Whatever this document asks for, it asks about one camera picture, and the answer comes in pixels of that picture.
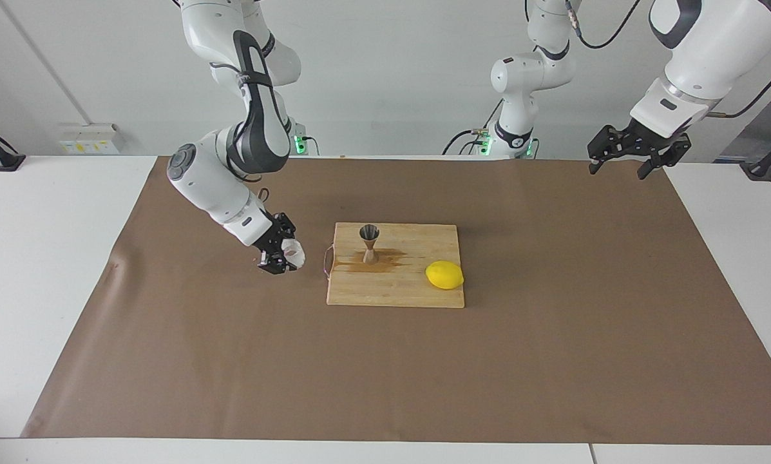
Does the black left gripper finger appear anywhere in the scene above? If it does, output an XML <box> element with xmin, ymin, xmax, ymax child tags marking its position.
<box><xmin>587</xmin><ymin>126</ymin><xmax>625</xmax><ymax>176</ymax></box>
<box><xmin>638</xmin><ymin>137</ymin><xmax>692</xmax><ymax>180</ymax></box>

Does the steel double jigger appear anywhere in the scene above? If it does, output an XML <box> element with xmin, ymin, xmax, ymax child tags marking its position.
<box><xmin>358</xmin><ymin>224</ymin><xmax>381</xmax><ymax>266</ymax></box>

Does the brown paper table mat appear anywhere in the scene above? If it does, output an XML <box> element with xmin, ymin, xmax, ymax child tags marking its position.
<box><xmin>21</xmin><ymin>157</ymin><xmax>771</xmax><ymax>445</ymax></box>

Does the wooden cutting board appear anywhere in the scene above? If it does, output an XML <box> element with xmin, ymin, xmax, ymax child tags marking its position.
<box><xmin>324</xmin><ymin>222</ymin><xmax>466</xmax><ymax>309</ymax></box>

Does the yellow lemon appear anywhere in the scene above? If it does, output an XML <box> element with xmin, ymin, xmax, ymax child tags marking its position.
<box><xmin>425</xmin><ymin>260</ymin><xmax>465</xmax><ymax>290</ymax></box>

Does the black base cable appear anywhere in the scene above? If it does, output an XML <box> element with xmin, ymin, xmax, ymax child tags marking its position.
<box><xmin>442</xmin><ymin>119</ymin><xmax>497</xmax><ymax>156</ymax></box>

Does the white wall socket box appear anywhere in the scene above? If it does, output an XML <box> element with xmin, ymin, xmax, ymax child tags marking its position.
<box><xmin>59</xmin><ymin>124</ymin><xmax>120</xmax><ymax>155</ymax></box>

